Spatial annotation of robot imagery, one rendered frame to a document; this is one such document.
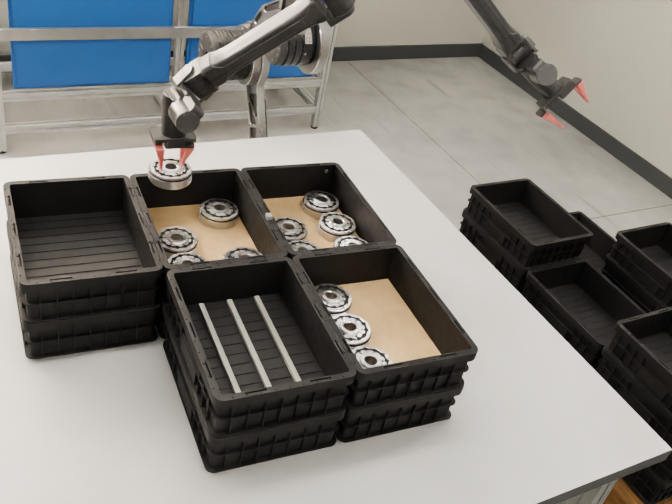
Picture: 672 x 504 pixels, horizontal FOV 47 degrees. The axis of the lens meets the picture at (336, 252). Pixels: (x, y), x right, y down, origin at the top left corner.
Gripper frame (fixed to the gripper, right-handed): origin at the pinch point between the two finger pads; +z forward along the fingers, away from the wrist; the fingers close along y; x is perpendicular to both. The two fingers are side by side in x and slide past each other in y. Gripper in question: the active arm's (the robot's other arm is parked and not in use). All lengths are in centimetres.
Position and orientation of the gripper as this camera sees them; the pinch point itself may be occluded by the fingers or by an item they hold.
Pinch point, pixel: (171, 164)
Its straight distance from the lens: 197.0
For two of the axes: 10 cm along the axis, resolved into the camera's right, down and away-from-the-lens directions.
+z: -1.7, 7.9, 5.9
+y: 9.0, -1.1, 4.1
